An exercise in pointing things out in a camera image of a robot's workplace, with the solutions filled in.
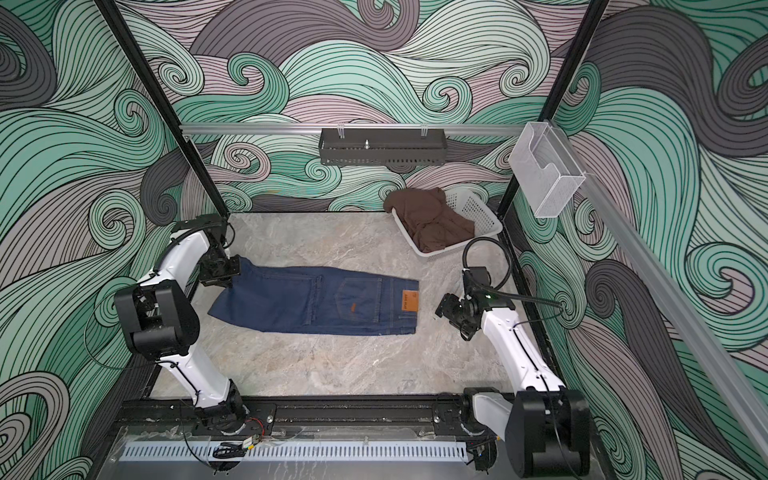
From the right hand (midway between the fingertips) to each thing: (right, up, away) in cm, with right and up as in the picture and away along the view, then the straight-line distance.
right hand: (444, 315), depth 83 cm
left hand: (-63, +9, +3) cm, 63 cm away
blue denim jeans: (-39, +2, +11) cm, 40 cm away
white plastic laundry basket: (+22, +28, +26) cm, 44 cm away
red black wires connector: (-56, -31, -12) cm, 65 cm away
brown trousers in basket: (+1, +28, +26) cm, 38 cm away
